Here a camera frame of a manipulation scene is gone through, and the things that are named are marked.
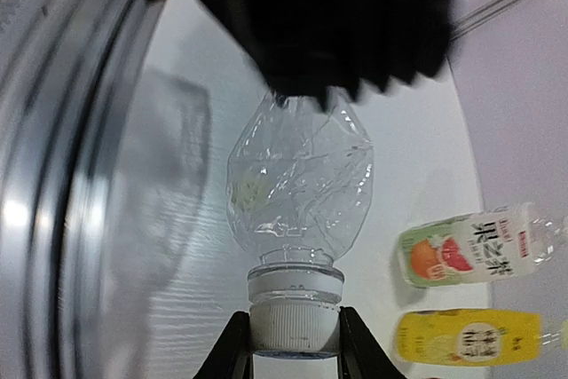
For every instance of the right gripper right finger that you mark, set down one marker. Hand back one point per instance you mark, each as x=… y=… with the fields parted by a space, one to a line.
x=360 y=355

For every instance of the fruit tea bottle white label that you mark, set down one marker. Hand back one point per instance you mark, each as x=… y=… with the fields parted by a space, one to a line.
x=498 y=244

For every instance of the clear plastic bottle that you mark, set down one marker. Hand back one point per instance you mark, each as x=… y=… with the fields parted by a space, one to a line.
x=299 y=187

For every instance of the yellow drink bottle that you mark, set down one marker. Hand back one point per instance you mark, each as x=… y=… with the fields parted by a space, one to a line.
x=477 y=337

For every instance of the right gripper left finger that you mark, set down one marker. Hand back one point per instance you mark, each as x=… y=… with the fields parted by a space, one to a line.
x=231 y=356

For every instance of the front aluminium rail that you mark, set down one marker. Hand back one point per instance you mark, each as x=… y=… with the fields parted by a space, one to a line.
x=69 y=71

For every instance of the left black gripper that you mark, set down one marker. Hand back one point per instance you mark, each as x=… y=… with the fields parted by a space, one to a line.
x=304 y=48

